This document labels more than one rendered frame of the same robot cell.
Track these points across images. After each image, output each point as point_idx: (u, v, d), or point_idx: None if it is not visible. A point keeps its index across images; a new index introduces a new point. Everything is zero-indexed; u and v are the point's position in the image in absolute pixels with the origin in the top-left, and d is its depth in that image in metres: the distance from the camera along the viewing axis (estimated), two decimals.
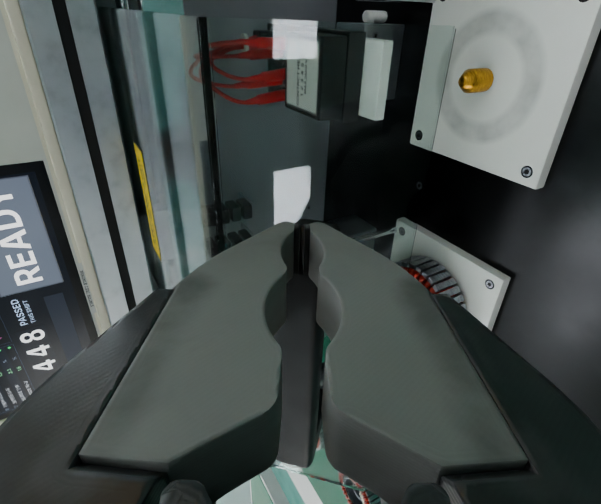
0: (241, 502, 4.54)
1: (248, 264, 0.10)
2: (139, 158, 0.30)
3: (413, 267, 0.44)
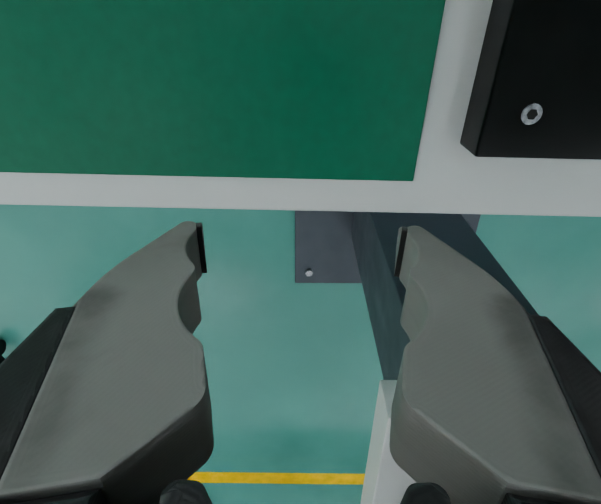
0: None
1: (154, 268, 0.09)
2: None
3: None
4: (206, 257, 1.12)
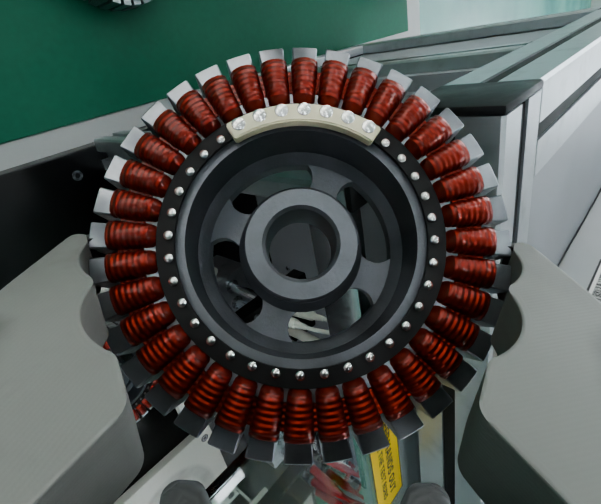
0: None
1: (45, 288, 0.09)
2: (390, 495, 0.27)
3: (142, 415, 0.41)
4: None
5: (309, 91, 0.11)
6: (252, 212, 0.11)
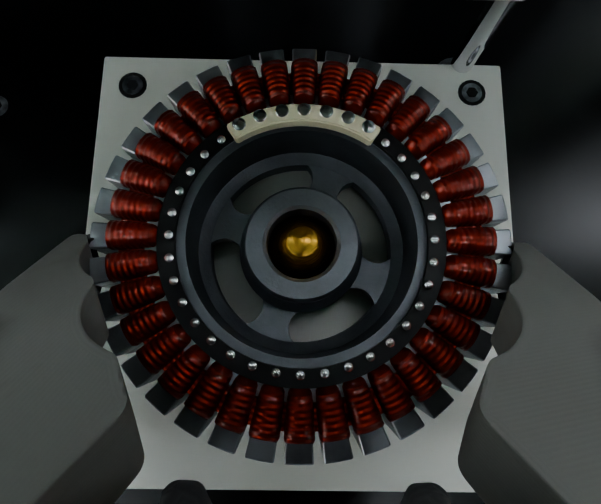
0: None
1: (46, 288, 0.09)
2: None
3: None
4: None
5: (309, 91, 0.11)
6: (253, 212, 0.11)
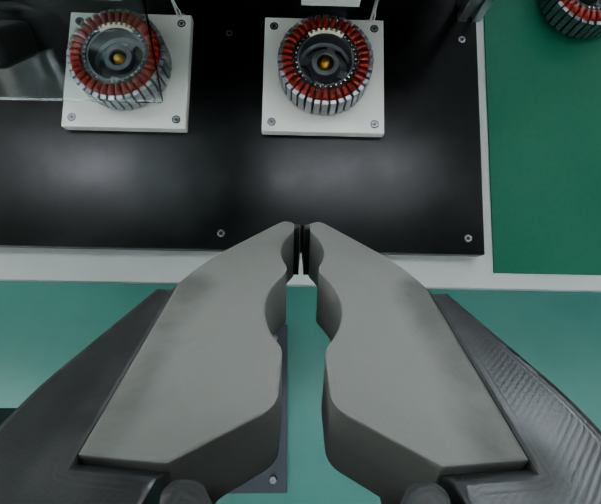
0: None
1: (248, 264, 0.10)
2: None
3: (162, 49, 0.47)
4: None
5: (327, 24, 0.47)
6: (313, 55, 0.48)
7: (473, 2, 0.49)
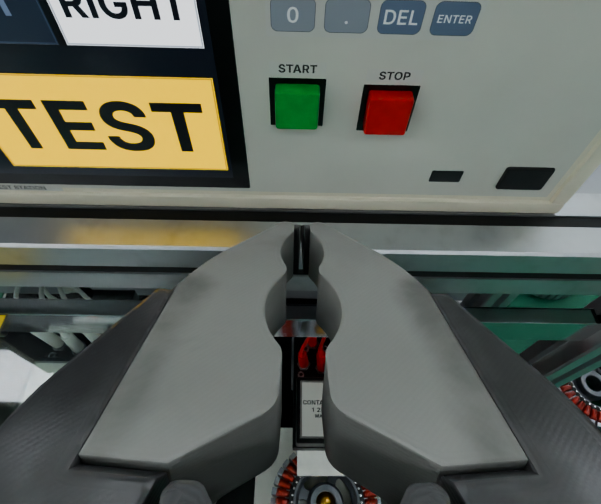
0: None
1: (248, 264, 0.10)
2: None
3: None
4: None
5: None
6: (312, 492, 0.41)
7: None
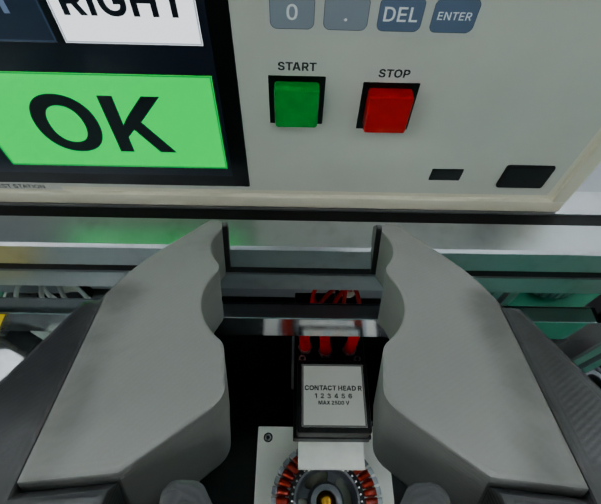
0: None
1: (179, 266, 0.10)
2: None
3: None
4: None
5: None
6: (312, 491, 0.41)
7: None
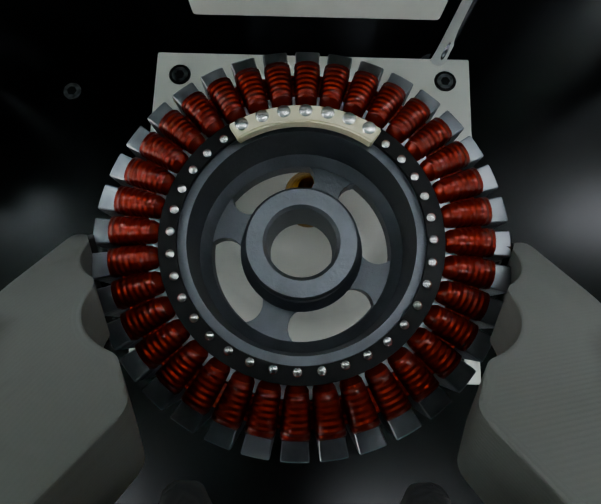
0: None
1: (46, 288, 0.09)
2: None
3: None
4: None
5: (311, 93, 0.11)
6: (254, 211, 0.12)
7: None
